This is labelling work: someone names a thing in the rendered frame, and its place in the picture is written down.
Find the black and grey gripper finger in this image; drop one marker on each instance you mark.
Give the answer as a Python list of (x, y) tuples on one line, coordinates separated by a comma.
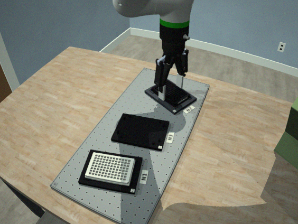
[(182, 67), (162, 71)]

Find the white label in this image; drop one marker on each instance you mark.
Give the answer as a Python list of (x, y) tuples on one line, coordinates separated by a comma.
[(189, 109), (170, 137), (144, 177)]

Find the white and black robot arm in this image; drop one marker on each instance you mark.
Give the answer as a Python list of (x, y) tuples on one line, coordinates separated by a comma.
[(174, 16)]

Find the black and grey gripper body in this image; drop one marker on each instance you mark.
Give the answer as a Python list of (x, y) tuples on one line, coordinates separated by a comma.
[(172, 50)]

